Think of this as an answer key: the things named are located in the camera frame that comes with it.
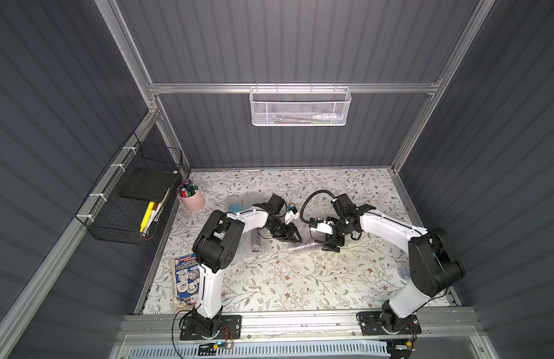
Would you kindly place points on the blue-lid pencil jar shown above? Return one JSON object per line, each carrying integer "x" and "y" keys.
{"x": 404, "y": 273}

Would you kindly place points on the black wire wall basket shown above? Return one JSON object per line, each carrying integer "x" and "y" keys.
{"x": 127, "y": 202}

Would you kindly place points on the dark purple labelled bottle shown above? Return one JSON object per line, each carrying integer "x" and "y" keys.
{"x": 256, "y": 243}

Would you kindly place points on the white ventilated cable duct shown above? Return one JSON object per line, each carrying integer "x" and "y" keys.
{"x": 298, "y": 349}

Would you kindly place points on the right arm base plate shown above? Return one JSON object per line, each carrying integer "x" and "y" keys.
{"x": 371, "y": 323}

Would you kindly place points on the white wire wall basket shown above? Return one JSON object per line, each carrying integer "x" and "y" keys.
{"x": 299, "y": 107}

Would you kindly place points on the aluminium front rail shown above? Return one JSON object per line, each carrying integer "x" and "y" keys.
{"x": 304, "y": 325}

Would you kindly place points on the blue sticker sheet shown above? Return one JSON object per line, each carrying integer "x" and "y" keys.
{"x": 186, "y": 281}

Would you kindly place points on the blue liquid glass bottle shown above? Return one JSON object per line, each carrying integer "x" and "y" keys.
{"x": 234, "y": 207}

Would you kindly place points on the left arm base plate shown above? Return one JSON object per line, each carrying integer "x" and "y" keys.
{"x": 223, "y": 326}

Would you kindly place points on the pink marker cup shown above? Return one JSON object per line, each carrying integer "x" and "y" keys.
{"x": 191, "y": 196}

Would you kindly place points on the purple liquid glass bottle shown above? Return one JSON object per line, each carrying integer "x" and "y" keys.
{"x": 305, "y": 248}

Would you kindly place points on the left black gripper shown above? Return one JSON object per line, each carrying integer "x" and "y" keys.
{"x": 285, "y": 229}

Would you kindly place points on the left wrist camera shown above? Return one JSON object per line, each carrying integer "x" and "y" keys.
{"x": 291, "y": 214}

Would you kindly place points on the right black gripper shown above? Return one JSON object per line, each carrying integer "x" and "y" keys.
{"x": 337, "y": 235}

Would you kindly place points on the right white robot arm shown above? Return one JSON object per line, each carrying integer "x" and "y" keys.
{"x": 431, "y": 267}

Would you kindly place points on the black notebook in basket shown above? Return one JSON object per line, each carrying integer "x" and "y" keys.
{"x": 148, "y": 184}

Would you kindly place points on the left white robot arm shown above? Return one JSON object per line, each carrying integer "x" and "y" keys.
{"x": 216, "y": 247}

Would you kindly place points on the yellow highlighter in basket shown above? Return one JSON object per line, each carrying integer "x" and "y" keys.
{"x": 147, "y": 217}

